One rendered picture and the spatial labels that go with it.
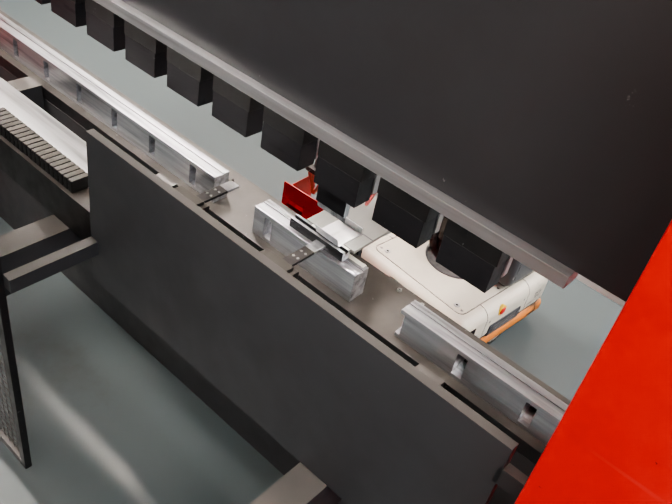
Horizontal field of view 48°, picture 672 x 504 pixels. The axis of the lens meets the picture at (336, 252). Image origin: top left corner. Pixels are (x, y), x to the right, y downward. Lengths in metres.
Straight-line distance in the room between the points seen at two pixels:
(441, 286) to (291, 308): 1.79
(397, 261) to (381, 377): 1.91
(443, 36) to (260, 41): 0.47
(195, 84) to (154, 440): 1.28
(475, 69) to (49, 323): 2.27
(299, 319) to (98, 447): 1.50
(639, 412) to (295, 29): 1.02
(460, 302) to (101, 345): 1.44
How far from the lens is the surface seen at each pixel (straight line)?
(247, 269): 1.47
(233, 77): 1.75
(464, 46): 1.36
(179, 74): 2.26
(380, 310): 2.07
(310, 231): 2.08
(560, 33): 1.27
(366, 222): 2.16
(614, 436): 1.01
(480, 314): 3.10
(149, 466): 2.74
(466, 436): 1.28
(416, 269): 3.20
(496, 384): 1.89
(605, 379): 0.97
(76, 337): 3.14
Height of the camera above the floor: 2.26
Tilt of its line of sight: 38 degrees down
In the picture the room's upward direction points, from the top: 12 degrees clockwise
